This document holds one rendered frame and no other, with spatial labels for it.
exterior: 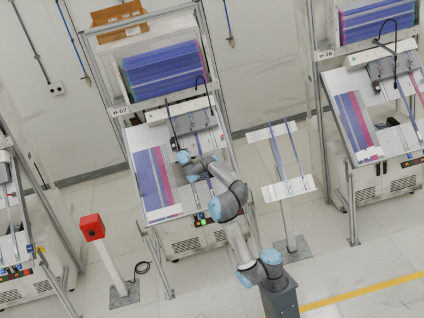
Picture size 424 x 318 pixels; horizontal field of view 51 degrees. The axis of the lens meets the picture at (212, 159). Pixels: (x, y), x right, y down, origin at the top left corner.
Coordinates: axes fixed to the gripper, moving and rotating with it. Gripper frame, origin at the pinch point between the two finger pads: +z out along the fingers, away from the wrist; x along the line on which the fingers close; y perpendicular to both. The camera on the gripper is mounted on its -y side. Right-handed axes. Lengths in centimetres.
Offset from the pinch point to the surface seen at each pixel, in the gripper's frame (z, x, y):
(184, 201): 4.3, 8.3, -26.1
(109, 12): 17, 24, 113
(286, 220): 30, -58, -62
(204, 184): 6.2, -7.3, -18.8
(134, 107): 8, 24, 44
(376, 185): 54, -138, -59
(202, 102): 12.5, -21.7, 35.3
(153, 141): 16.3, 18.7, 18.9
